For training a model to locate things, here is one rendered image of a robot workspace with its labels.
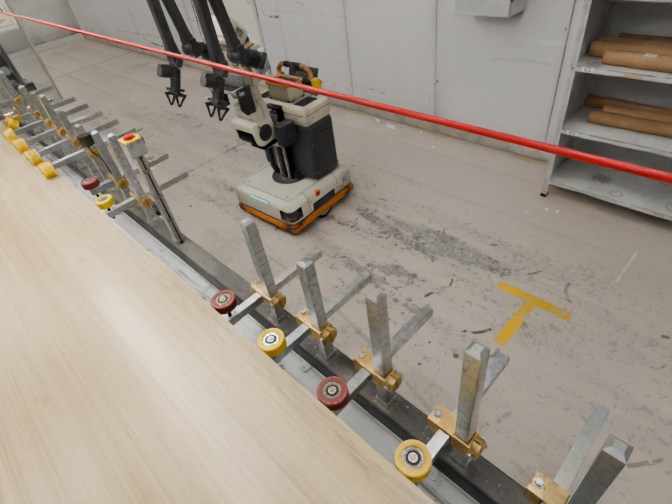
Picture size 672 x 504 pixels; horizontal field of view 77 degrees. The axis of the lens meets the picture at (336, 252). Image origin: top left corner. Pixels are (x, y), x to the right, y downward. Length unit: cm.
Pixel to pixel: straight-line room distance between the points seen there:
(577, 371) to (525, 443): 46
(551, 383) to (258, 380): 148
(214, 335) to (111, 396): 31
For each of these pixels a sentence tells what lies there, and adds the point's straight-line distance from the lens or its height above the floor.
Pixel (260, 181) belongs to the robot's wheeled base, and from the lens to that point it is 320.
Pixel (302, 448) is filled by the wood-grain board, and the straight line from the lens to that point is 107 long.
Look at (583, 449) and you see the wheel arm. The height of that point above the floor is 84.
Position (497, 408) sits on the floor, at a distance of 215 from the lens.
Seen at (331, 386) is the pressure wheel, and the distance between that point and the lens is 112.
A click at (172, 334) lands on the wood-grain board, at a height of 90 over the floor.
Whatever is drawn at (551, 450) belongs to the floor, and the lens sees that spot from 211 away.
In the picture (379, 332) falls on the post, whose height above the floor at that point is 105.
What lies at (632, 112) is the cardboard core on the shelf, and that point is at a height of 59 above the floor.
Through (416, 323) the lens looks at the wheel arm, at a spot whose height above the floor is 85.
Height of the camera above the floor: 186
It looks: 41 degrees down
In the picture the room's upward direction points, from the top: 10 degrees counter-clockwise
